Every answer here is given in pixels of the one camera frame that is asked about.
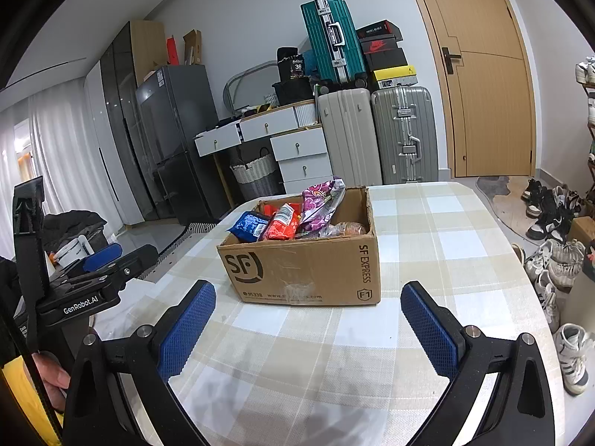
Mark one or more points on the beige door mat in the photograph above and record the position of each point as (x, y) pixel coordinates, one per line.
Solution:
(511, 213)

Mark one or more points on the wooden door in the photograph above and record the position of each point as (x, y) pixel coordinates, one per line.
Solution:
(488, 102)

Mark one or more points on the person's left hand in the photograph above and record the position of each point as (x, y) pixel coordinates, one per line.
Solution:
(52, 376)

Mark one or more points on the silver suitcase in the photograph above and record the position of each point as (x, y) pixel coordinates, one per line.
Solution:
(404, 130)

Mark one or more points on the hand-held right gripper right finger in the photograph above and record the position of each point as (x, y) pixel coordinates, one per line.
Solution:
(430, 330)

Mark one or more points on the small cardboard box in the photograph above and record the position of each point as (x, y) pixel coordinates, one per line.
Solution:
(583, 232)

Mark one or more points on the black shoebox with red label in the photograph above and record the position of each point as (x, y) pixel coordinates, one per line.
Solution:
(376, 31)

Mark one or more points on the orange snack packet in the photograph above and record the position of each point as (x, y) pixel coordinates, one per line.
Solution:
(348, 230)

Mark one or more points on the black shoebox with red logo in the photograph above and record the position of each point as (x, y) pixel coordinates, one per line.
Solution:
(383, 51)

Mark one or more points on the woven laundry basket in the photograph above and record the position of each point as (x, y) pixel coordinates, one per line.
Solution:
(253, 172)

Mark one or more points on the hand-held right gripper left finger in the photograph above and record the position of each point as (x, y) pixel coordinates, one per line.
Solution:
(186, 330)

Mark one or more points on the folded brown cardboard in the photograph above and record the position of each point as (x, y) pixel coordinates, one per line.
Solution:
(193, 49)

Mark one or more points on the grey door mat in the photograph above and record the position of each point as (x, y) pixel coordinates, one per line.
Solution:
(492, 186)

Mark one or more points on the brown cardboard box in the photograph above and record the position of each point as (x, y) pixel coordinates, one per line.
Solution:
(302, 265)

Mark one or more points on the red carton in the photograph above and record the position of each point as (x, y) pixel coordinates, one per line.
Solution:
(173, 53)

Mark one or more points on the black bag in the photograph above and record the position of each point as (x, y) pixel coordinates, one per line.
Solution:
(293, 65)

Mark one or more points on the black bin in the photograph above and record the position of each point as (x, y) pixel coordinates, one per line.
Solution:
(293, 93)

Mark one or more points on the oval mirror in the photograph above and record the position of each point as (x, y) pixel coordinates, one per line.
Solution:
(246, 83)

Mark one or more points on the rows of shoes on rack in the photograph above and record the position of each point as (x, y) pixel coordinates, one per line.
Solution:
(586, 72)

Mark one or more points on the purple snack packet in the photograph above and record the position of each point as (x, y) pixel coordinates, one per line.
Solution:
(311, 220)
(320, 190)

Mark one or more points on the yellow and black shoebox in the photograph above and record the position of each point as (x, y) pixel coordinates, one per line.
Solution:
(395, 74)

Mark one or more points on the white desk with drawers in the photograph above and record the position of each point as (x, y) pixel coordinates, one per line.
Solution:
(267, 125)

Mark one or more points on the pile of shoes on floor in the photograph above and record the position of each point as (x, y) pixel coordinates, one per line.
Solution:
(558, 255)

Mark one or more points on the dark grey wardrobe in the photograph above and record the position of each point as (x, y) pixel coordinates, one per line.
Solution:
(116, 125)

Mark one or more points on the striped rug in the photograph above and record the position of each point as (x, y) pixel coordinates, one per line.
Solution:
(195, 230)

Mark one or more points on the red noodle snack packet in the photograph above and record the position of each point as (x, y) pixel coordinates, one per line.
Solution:
(269, 206)

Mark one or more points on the beige suitcase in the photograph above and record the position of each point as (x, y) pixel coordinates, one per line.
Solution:
(348, 139)

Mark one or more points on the wooden shoe rack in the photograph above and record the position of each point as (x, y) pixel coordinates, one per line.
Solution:
(591, 128)

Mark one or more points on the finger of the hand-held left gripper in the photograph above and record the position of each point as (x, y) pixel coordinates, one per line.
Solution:
(137, 262)
(100, 259)

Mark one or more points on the checked tablecloth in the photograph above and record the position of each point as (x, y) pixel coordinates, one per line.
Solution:
(418, 241)

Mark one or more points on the grey refrigerator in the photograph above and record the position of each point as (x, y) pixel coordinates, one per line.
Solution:
(176, 125)

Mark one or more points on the white ribbed box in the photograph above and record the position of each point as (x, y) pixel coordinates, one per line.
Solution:
(307, 114)

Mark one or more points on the teal suitcase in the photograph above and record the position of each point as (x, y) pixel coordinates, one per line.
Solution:
(325, 37)

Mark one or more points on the blue snack packet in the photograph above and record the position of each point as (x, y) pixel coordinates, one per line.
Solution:
(248, 225)

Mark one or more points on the black jacket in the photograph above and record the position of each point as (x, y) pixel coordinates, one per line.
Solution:
(74, 223)

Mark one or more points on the person's left forearm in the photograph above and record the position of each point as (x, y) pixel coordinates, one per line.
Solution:
(21, 404)

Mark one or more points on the white curtain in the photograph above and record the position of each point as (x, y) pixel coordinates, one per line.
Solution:
(60, 148)

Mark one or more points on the small red snack packet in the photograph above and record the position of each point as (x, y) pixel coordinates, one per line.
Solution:
(281, 223)

